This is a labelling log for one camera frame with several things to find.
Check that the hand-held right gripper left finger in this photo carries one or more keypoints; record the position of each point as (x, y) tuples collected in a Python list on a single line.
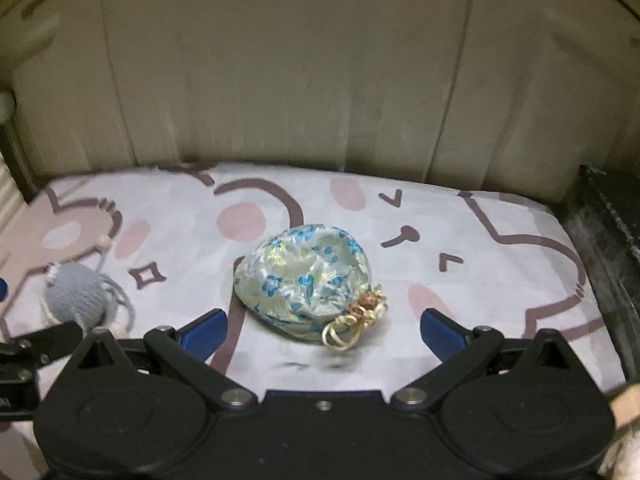
[(207, 335)]

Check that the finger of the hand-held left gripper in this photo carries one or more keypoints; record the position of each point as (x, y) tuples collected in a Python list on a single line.
[(2, 292), (52, 340)]

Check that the white ribbed panel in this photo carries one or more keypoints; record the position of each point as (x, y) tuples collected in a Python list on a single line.
[(10, 195)]

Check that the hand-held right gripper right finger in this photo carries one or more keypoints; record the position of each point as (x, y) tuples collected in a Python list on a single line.
[(440, 335)]

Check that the black padded bench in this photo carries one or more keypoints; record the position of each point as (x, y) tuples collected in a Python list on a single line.
[(610, 240)]

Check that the printed blanket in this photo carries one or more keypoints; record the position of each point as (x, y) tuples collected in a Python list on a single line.
[(475, 285)]

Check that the cream cabinet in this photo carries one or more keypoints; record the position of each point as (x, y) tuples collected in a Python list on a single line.
[(300, 85)]

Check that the grey crochet mouse toy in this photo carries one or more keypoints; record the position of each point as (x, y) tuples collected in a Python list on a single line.
[(75, 295)]

